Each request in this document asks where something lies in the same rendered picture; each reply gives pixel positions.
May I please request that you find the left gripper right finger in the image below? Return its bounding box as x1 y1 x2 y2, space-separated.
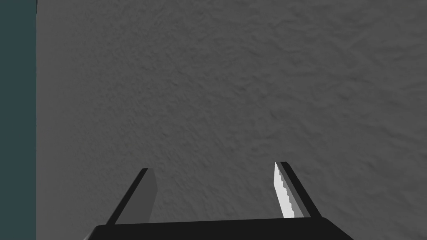
274 161 323 219

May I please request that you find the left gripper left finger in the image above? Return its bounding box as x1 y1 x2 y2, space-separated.
106 168 158 225

